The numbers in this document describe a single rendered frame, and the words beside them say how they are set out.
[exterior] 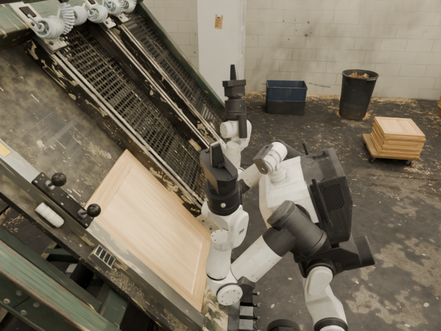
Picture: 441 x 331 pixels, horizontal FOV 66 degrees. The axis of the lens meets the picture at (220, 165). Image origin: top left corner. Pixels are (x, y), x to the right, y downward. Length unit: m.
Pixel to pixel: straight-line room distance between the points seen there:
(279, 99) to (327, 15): 1.65
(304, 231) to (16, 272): 0.73
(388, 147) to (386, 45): 2.62
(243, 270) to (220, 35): 4.11
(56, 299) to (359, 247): 1.03
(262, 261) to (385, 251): 2.17
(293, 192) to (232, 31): 3.90
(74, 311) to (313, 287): 0.88
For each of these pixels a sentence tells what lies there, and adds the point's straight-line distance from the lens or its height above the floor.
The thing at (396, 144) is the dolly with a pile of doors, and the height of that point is 0.28.
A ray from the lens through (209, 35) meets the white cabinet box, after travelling 4.93.
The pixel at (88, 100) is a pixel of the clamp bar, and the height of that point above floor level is 1.53.
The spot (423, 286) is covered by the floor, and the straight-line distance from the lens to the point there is 2.99.
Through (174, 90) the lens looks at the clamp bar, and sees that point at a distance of 2.10.
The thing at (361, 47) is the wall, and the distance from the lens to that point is 6.43.
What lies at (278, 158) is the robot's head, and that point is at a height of 1.42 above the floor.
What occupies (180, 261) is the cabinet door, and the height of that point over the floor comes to 1.00.
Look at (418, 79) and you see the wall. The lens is 6.82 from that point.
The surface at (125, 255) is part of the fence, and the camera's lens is 1.14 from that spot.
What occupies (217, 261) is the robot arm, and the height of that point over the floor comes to 1.25.
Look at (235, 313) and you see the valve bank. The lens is 1.55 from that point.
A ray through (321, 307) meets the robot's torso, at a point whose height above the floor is 0.74.
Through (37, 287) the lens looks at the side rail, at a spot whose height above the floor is 1.34.
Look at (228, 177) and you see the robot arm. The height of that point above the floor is 1.57.
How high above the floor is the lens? 1.98
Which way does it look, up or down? 30 degrees down
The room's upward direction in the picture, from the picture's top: straight up
